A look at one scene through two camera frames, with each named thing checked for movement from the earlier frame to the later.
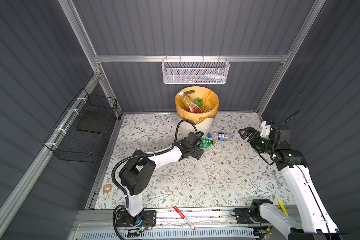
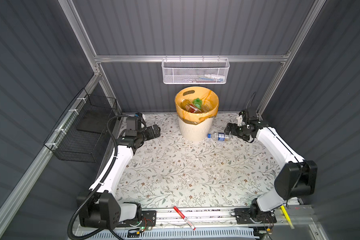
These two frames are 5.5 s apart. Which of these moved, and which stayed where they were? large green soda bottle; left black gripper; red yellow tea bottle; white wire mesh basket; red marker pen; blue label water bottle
Moved: red yellow tea bottle; left black gripper
Stayed: white wire mesh basket; blue label water bottle; red marker pen; large green soda bottle
